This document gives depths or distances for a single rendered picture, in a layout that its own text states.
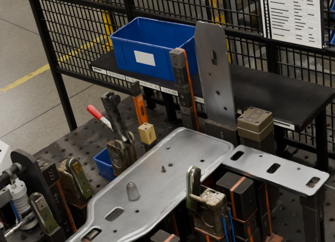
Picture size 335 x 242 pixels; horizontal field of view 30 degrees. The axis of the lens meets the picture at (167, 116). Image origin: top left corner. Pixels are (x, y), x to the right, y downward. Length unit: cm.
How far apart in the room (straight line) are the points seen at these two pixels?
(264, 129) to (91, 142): 92
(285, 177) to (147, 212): 37
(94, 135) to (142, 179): 82
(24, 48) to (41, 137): 140
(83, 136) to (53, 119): 156
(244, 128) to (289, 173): 21
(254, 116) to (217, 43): 24
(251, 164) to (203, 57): 34
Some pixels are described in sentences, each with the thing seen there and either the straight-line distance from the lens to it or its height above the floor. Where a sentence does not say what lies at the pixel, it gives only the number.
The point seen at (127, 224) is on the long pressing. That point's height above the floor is 100.
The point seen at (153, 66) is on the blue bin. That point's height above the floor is 107.
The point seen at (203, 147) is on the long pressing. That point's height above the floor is 100.
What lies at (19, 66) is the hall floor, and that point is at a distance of 494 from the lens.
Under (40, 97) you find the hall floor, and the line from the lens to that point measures 441.
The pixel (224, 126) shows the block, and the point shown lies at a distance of 190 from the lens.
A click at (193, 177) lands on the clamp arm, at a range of 157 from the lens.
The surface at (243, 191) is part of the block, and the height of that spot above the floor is 98.
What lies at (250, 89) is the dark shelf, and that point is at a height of 103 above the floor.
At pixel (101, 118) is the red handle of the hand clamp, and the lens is 184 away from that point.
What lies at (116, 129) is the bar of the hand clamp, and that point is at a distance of 179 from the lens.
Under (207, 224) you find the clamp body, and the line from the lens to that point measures 164.
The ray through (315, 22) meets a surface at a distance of 191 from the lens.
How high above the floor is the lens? 208
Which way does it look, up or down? 33 degrees down
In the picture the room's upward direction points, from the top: 12 degrees counter-clockwise
